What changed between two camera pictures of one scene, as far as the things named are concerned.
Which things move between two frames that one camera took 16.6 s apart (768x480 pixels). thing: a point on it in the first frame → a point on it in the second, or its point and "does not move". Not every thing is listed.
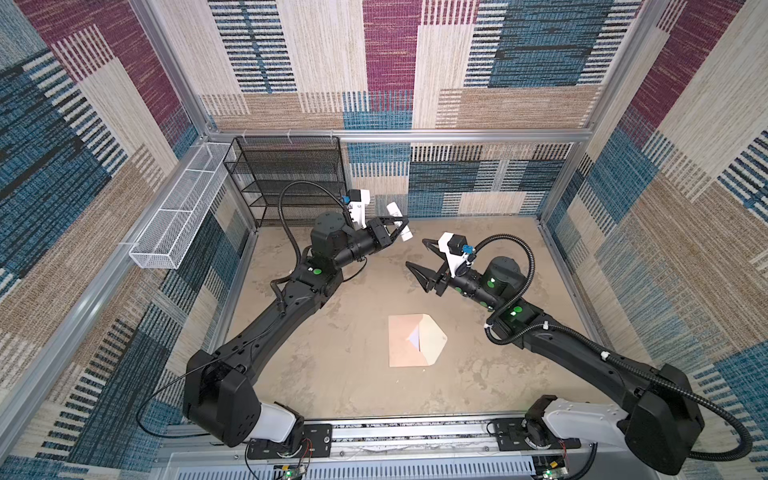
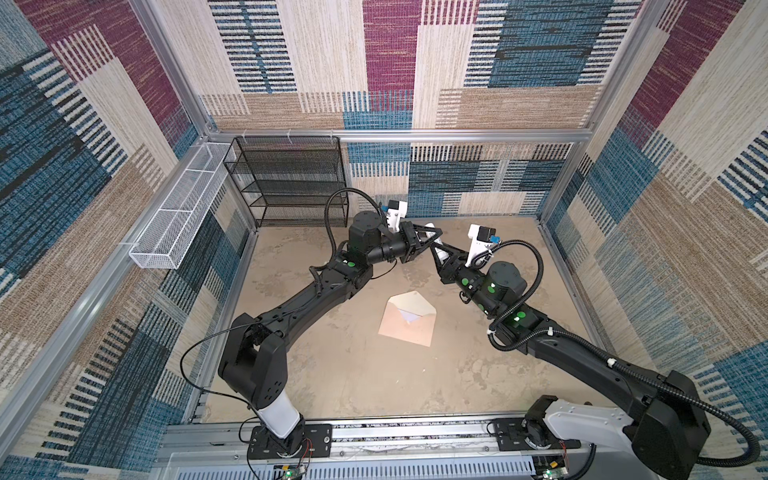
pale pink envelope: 402,353 → 408,317
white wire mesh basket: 162,238 does not move
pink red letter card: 414,338 → 409,317
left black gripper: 378,239 → 413,246
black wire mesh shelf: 264,165 does not move
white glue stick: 395,211 → 440,253
